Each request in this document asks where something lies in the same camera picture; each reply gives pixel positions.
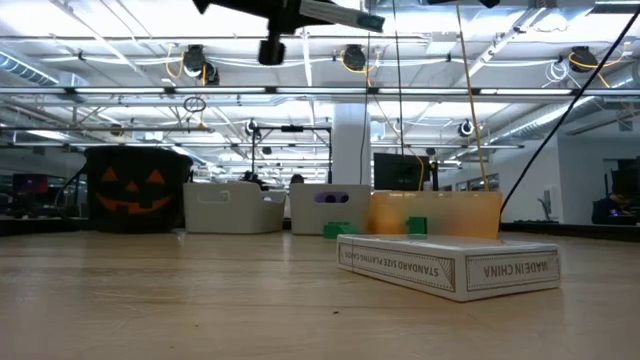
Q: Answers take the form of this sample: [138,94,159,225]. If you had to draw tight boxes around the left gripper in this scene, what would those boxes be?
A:
[192,0,322,67]

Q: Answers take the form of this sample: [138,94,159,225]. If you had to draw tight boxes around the black pumpkin face bucket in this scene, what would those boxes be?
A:
[83,145,195,235]

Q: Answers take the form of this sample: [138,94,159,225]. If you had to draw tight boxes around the green two-stud brick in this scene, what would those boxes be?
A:
[405,216,429,236]
[322,221,362,240]

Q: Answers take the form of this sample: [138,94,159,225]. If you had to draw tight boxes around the white building column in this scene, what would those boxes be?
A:
[331,103,372,187]

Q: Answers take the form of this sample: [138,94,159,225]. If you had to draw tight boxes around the black hanging cable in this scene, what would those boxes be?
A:
[390,0,406,157]
[357,29,372,185]

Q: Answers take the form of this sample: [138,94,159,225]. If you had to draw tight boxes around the dark red-lit monitor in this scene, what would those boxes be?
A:
[12,173,50,196]

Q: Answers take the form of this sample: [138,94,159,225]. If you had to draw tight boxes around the orange plastic bin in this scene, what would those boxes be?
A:
[367,190,504,240]

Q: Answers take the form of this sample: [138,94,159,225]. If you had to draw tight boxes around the black background rig frame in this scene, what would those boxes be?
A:
[251,125,333,185]

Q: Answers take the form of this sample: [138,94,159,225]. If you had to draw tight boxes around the black monitor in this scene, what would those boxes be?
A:
[372,152,433,193]

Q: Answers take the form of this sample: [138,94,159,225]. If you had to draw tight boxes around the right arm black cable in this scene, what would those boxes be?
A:
[499,8,640,216]

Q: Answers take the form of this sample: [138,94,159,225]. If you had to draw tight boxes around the yellow hanging cable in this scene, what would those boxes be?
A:
[453,0,491,194]

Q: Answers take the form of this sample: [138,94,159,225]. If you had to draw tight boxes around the grey plastic bin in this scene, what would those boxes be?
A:
[288,183,372,236]
[182,181,287,235]

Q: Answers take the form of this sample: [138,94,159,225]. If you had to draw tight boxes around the grey white card deck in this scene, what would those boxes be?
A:
[335,233,562,303]

